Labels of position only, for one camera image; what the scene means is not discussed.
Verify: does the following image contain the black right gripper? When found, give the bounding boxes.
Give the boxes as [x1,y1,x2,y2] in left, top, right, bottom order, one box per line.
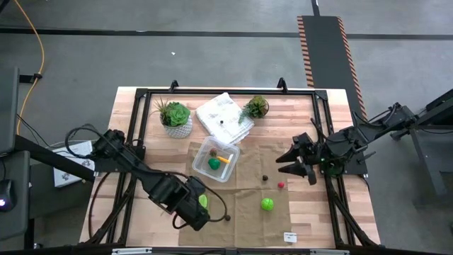
[275,131,325,186]

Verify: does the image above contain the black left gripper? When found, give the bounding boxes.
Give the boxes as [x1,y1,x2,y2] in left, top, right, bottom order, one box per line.
[178,176,212,232]

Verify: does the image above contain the clear plastic tupperware container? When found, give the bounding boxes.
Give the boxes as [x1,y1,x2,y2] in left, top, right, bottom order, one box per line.
[191,135,241,183]

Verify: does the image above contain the tan cloth mat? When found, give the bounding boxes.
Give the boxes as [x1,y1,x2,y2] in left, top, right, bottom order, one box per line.
[178,141,293,248]

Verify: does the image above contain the small plant in dark pot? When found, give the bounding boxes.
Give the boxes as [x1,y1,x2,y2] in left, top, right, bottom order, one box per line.
[238,95,270,125]

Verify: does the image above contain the white folded towel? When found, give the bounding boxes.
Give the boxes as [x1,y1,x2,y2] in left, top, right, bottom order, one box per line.
[195,92,255,145]

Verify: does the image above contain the black floor mat striped edges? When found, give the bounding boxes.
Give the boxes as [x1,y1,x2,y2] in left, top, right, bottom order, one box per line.
[297,15,372,135]

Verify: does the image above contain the succulent in white patterned pot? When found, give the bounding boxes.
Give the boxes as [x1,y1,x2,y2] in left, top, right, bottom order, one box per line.
[150,97,194,140]

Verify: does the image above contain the white cardboard box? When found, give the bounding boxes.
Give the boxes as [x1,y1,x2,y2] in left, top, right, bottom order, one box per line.
[52,140,96,188]

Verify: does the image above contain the black metal beam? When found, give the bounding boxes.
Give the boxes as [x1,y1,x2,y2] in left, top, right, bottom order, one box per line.
[13,135,96,182]

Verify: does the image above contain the dark grey desk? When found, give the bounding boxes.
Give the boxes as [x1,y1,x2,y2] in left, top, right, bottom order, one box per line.
[0,150,31,242]

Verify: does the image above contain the black computer mouse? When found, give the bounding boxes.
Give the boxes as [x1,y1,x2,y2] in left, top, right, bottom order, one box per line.
[0,179,17,213]

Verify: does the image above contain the grey monitor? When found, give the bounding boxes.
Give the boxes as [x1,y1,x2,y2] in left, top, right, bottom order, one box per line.
[0,67,21,155]

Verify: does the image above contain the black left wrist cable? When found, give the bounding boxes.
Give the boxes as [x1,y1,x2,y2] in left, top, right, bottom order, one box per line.
[172,182,229,230]

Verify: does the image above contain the silver metal bracket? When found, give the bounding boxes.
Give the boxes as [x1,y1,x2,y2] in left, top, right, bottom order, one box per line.
[310,249,350,255]
[111,247,153,255]

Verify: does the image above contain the black aluminium table frame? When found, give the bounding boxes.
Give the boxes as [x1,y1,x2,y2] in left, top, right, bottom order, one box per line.
[79,77,382,255]

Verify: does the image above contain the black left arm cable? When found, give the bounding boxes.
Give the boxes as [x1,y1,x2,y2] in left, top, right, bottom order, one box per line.
[64,123,107,159]

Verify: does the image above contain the black cable bracket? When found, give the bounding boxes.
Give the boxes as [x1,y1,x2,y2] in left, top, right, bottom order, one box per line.
[19,73,43,84]

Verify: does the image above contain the yellow cable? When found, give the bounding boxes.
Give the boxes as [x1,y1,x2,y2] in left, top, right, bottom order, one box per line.
[13,0,46,135]

